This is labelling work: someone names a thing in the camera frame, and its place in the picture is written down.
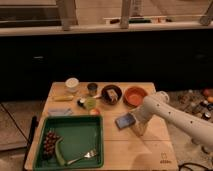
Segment light blue cloth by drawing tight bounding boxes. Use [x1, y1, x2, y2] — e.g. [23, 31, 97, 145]
[48, 108, 73, 116]

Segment brown block in bowl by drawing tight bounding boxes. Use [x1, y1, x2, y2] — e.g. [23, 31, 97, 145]
[107, 89, 118, 102]

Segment small black white object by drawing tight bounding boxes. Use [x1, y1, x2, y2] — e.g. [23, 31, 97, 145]
[77, 98, 86, 107]

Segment bunch of dark grapes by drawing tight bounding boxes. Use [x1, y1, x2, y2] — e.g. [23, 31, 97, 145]
[43, 131, 59, 160]

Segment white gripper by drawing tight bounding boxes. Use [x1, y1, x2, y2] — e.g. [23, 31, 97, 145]
[130, 108, 150, 136]

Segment orange bowl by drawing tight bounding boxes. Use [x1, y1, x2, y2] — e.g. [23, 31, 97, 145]
[123, 86, 148, 107]

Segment white cup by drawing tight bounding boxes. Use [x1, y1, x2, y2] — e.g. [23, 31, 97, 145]
[65, 77, 79, 93]

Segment silver fork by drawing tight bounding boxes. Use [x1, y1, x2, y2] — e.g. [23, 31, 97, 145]
[66, 149, 97, 165]

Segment wooden table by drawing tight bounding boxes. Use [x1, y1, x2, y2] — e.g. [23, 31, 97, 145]
[24, 82, 178, 171]

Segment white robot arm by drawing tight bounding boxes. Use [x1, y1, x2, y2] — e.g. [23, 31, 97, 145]
[132, 91, 213, 151]

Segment black bowl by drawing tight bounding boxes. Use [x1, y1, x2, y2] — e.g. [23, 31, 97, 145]
[101, 85, 122, 105]

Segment red apple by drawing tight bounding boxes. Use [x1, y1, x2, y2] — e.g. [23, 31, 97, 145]
[89, 108, 100, 115]

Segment green cup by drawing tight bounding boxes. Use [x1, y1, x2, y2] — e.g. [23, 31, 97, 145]
[84, 97, 96, 110]

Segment green plastic tray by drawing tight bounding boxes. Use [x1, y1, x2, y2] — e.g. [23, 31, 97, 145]
[33, 115, 104, 171]

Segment bottles on floor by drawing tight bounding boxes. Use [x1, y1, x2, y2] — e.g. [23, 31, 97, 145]
[178, 88, 213, 154]

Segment dark metal cup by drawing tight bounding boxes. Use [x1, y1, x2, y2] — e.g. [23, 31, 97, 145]
[87, 83, 98, 96]

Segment black cable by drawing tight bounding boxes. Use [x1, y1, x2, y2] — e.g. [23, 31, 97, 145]
[178, 161, 211, 171]

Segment blue sponge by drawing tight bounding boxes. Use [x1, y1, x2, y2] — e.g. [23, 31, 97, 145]
[115, 113, 136, 130]

